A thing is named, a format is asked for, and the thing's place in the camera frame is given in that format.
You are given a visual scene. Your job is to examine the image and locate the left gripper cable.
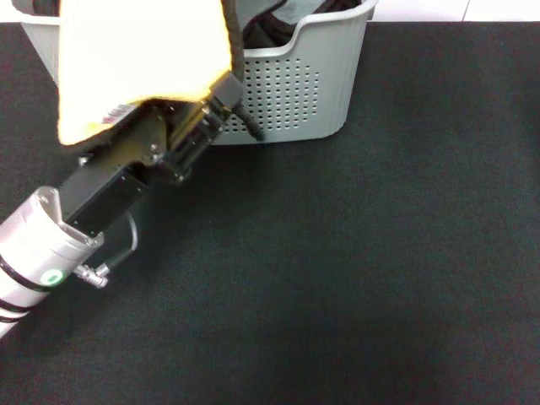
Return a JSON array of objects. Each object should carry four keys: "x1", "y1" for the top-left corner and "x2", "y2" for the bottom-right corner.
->
[{"x1": 77, "y1": 212, "x2": 139, "y2": 289}]

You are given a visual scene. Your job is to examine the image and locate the yellow grey towel black trim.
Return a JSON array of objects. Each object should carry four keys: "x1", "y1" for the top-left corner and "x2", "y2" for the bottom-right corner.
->
[{"x1": 56, "y1": 0, "x2": 267, "y2": 148}]

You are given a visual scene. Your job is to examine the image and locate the black tablecloth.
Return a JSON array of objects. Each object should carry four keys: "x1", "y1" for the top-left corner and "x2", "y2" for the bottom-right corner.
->
[{"x1": 0, "y1": 20, "x2": 540, "y2": 405}]

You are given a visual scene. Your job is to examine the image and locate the grey perforated storage box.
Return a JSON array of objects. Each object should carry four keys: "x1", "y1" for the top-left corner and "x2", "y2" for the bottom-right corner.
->
[{"x1": 12, "y1": 0, "x2": 379, "y2": 148}]

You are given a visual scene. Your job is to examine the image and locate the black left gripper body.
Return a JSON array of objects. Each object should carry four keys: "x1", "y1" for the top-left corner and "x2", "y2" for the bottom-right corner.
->
[{"x1": 58, "y1": 105, "x2": 170, "y2": 238}]

